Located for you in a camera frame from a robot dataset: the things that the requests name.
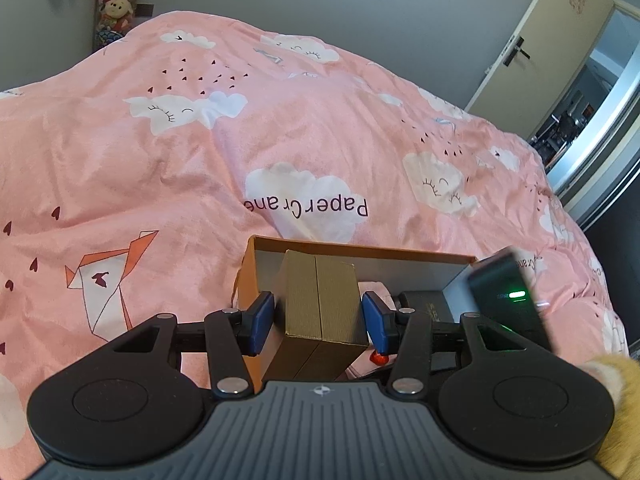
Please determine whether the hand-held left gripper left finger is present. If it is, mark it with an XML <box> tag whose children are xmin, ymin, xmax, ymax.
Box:
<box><xmin>107</xmin><ymin>291</ymin><xmax>276</xmax><ymax>398</ymax></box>

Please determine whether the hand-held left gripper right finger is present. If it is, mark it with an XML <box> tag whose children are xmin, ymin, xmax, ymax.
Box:
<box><xmin>361</xmin><ymin>290</ymin><xmax>528</xmax><ymax>396</ymax></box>

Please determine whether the gold ribbed box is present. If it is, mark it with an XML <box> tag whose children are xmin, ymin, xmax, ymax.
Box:
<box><xmin>260</xmin><ymin>249</ymin><xmax>369</xmax><ymax>384</ymax></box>

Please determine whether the orange cardboard box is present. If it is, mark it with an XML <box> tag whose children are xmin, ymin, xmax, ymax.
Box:
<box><xmin>232</xmin><ymin>235</ymin><xmax>478</xmax><ymax>396</ymax></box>

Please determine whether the pale pink cloth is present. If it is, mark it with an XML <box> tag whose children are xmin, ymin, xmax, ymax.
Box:
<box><xmin>345</xmin><ymin>352</ymin><xmax>383</xmax><ymax>382</ymax></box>

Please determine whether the black flat box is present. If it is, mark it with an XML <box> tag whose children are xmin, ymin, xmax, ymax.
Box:
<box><xmin>395</xmin><ymin>289</ymin><xmax>473</xmax><ymax>322</ymax></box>

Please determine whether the person's fuzzy orange clothing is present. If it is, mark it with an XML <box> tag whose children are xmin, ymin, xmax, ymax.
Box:
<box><xmin>584</xmin><ymin>354</ymin><xmax>640</xmax><ymax>478</ymax></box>

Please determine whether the pink printed blanket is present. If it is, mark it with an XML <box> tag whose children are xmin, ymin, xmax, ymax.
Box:
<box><xmin>0</xmin><ymin>10</ymin><xmax>632</xmax><ymax>466</ymax></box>

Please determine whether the white door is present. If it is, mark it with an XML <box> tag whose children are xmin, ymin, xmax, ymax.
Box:
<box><xmin>465</xmin><ymin>0</ymin><xmax>617</xmax><ymax>142</ymax></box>

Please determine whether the hanging column of plush toys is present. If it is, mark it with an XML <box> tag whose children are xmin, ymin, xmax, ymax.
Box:
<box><xmin>94</xmin><ymin>0</ymin><xmax>147</xmax><ymax>52</ymax></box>

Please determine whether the silver sliding door frame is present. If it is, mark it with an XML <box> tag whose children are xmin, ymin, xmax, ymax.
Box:
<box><xmin>544</xmin><ymin>7</ymin><xmax>640</xmax><ymax>223</ymax></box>

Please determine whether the black door handle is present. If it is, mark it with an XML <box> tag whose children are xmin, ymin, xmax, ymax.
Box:
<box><xmin>502</xmin><ymin>36</ymin><xmax>531</xmax><ymax>67</ymax></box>

